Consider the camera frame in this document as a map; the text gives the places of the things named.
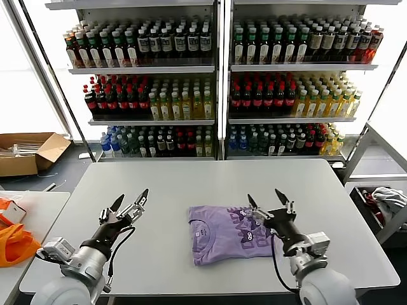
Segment cola bottle red cap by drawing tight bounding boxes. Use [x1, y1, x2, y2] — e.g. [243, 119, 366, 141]
[305, 130, 316, 155]
[315, 130, 326, 155]
[263, 84, 275, 112]
[230, 84, 242, 112]
[252, 84, 264, 112]
[83, 85, 98, 117]
[240, 84, 252, 112]
[176, 132, 186, 158]
[116, 87, 128, 116]
[137, 87, 149, 115]
[274, 83, 286, 112]
[95, 87, 108, 116]
[106, 87, 118, 116]
[127, 87, 139, 115]
[185, 132, 196, 158]
[285, 83, 296, 112]

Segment orange white carton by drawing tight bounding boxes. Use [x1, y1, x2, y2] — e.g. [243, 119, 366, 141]
[0, 196, 27, 228]

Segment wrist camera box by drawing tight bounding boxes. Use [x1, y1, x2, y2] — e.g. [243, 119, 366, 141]
[305, 231, 332, 255]
[37, 236, 76, 264]

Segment grey metal frame cart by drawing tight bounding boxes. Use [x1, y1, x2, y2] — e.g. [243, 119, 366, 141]
[341, 121, 407, 246]

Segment orange fabric bag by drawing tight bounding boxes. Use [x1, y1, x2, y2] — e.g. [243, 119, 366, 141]
[0, 224, 43, 268]

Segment grey crumpled garment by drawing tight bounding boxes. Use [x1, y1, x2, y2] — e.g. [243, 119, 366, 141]
[371, 186, 407, 223]

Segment purple t-shirt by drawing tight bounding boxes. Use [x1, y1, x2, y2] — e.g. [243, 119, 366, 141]
[188, 205, 287, 267]

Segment metal drinks shelf unit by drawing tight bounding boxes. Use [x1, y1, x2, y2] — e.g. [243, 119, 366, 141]
[222, 0, 402, 162]
[44, 0, 224, 162]

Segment red white garment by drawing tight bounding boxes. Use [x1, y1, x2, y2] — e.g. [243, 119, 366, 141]
[361, 189, 386, 228]

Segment black slanted pole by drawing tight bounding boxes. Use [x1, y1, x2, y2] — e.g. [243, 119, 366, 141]
[17, 0, 97, 162]
[345, 41, 407, 165]

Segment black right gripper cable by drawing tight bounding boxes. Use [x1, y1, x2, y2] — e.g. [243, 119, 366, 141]
[269, 228, 300, 292]

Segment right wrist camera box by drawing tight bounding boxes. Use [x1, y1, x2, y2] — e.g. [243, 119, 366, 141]
[305, 231, 332, 255]

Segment grey slanted metal beam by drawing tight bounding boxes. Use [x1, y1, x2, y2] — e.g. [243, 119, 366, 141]
[4, 0, 74, 142]

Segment brown cardboard box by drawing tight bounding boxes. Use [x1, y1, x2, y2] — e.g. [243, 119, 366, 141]
[0, 132, 72, 177]

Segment red drink bottle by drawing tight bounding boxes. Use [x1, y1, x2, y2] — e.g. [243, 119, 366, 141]
[357, 25, 371, 63]
[368, 25, 384, 63]

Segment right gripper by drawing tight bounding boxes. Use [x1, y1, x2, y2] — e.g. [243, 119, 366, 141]
[247, 188, 315, 258]

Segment black drink bottle white label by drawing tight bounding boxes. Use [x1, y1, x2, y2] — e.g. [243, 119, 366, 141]
[186, 27, 199, 66]
[199, 27, 211, 66]
[148, 28, 161, 66]
[137, 28, 150, 66]
[346, 25, 359, 63]
[160, 27, 172, 66]
[174, 27, 186, 66]
[334, 25, 348, 63]

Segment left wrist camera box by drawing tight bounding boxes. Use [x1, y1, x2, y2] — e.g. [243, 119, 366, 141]
[37, 236, 76, 264]

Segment clear plastic packets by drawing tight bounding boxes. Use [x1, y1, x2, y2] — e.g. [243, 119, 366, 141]
[0, 143, 44, 158]

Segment orange yellow juice bottle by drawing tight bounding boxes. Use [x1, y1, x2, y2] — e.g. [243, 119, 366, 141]
[293, 90, 308, 118]
[338, 90, 352, 118]
[316, 90, 330, 118]
[333, 133, 346, 155]
[348, 90, 362, 117]
[305, 90, 319, 118]
[327, 90, 340, 118]
[321, 133, 335, 156]

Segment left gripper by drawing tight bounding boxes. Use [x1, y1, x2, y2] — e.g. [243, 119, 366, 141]
[79, 188, 149, 254]

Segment reddish brown drink bottle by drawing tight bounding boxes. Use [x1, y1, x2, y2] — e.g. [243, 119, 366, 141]
[65, 35, 79, 68]

